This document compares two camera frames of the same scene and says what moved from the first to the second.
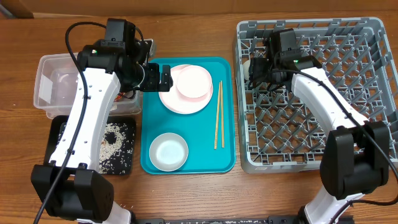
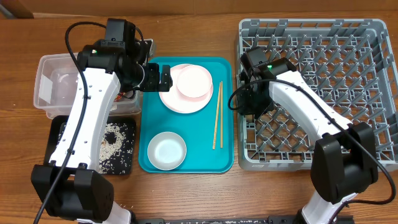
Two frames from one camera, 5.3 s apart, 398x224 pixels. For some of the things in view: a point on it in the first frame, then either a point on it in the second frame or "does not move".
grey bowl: (168, 152) does not move
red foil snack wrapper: (119, 96) does not move
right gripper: (255, 68) → (249, 101)
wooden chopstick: (217, 120) does not move
